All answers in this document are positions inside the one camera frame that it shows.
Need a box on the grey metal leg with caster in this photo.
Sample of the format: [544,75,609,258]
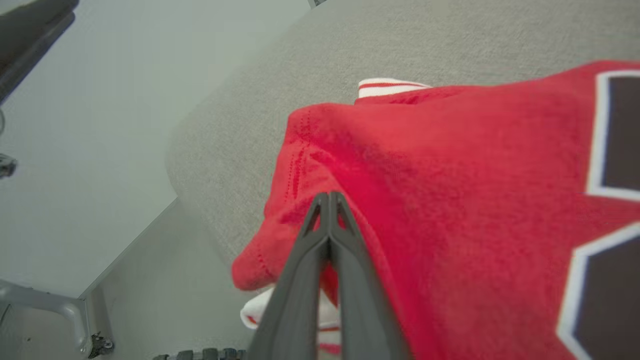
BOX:
[0,279,116,359]

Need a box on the red jersey with white trim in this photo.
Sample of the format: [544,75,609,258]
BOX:
[231,60,640,360]

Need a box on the dark grey bar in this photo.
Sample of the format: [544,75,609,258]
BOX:
[0,0,80,104]

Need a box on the small metal caster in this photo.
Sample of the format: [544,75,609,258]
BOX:
[0,154,19,180]

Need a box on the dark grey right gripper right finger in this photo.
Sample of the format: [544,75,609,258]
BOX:
[330,192,414,360]

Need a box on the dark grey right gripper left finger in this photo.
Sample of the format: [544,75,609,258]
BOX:
[248,192,331,360]

